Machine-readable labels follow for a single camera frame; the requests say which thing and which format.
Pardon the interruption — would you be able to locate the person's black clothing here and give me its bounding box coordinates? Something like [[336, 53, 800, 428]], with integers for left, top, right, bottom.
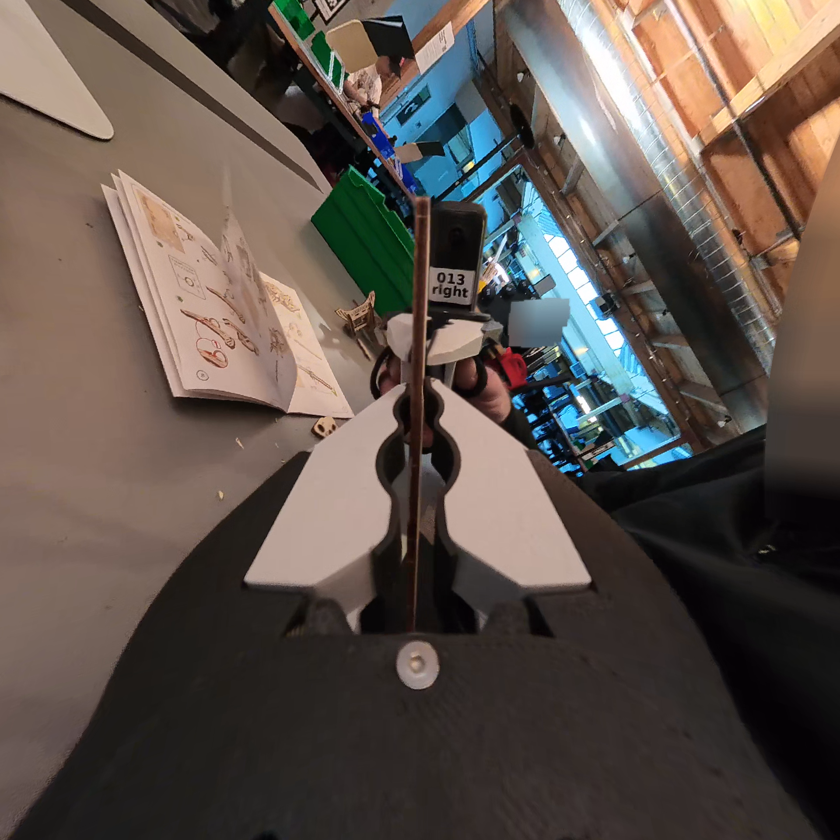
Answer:
[[577, 420, 840, 840]]

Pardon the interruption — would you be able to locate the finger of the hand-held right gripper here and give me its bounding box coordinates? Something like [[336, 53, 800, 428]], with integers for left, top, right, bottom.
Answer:
[[427, 322, 484, 366], [385, 312, 416, 362]]

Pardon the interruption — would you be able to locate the small wooden model assembly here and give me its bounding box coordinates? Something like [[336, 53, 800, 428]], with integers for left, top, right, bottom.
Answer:
[[335, 290, 380, 339]]

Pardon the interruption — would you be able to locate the laser-cut plywood parts sheet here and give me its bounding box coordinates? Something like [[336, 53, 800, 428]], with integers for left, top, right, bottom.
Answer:
[[407, 197, 432, 634]]

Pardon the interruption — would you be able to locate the person's right hand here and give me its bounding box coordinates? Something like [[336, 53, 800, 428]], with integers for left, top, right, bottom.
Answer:
[[459, 363, 513, 424]]

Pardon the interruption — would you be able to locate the tilted display board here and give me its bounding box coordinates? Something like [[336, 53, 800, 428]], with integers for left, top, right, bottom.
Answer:
[[326, 16, 416, 73]]

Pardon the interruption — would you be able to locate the green plastic bin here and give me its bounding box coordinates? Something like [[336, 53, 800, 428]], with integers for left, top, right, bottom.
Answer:
[[310, 165, 417, 316]]

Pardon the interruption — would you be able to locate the silver ventilation duct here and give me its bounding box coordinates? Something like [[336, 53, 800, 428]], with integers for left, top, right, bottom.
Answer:
[[499, 0, 788, 395]]

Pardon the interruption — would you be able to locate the white metal stand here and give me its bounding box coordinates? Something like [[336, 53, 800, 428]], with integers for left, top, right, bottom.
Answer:
[[0, 0, 114, 140]]

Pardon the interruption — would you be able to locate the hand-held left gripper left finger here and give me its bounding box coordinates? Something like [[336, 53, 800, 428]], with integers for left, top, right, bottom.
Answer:
[[244, 384, 413, 634]]

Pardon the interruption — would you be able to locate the white instruction booklet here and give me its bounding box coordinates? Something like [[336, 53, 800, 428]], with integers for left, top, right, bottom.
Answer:
[[101, 169, 355, 420]]

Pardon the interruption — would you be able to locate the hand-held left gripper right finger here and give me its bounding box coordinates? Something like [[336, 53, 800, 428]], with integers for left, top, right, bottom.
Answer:
[[421, 379, 592, 634]]

